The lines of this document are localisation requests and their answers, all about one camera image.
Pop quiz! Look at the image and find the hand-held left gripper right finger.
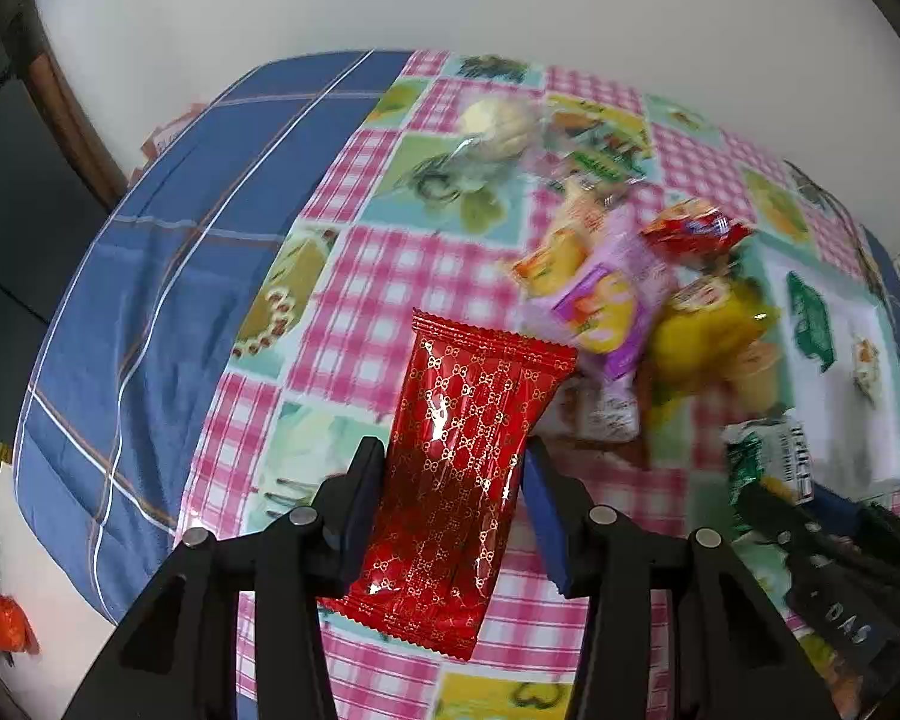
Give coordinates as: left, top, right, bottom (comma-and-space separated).
522, 436, 845, 720

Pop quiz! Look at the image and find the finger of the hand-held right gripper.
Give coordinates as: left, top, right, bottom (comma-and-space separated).
814, 486, 900, 580
736, 482, 820, 569

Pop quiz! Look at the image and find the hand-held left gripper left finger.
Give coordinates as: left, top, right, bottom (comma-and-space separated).
60, 436, 387, 720

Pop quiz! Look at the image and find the green white snack packet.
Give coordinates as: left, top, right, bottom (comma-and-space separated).
722, 411, 817, 535

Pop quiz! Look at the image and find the red gold-patterned snack packet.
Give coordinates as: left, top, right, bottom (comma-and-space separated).
319, 309, 578, 662

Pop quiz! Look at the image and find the white cardboard box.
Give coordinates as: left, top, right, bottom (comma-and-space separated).
756, 240, 900, 500

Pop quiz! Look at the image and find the brown white snack packet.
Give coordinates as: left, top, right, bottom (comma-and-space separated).
566, 381, 644, 445

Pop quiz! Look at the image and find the yellow snack packet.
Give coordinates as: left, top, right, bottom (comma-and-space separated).
647, 276, 786, 422

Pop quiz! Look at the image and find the purple snack packet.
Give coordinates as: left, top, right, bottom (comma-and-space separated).
523, 206, 681, 385

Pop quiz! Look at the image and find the orange bread packet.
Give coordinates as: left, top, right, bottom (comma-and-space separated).
510, 180, 625, 302

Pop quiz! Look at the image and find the blue plaid sheet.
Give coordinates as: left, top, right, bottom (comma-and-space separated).
11, 51, 900, 625

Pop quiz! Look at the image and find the red crinkled snack packet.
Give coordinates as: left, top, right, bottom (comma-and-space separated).
637, 197, 756, 265

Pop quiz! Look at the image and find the green striped snack packet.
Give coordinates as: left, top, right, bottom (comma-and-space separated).
546, 126, 655, 197

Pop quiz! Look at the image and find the orange crumpled bag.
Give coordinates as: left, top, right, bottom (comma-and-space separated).
0, 589, 40, 655

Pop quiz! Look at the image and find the round bun in clear wrapper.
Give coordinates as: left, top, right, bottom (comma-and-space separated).
450, 90, 548, 175

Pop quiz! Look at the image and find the pale orange carton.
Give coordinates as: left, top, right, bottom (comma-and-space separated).
141, 103, 205, 164

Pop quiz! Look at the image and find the dark cabinet panel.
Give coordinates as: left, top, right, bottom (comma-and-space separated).
0, 37, 115, 410

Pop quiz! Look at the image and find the brown wooden frame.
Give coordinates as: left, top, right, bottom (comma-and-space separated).
13, 0, 134, 212

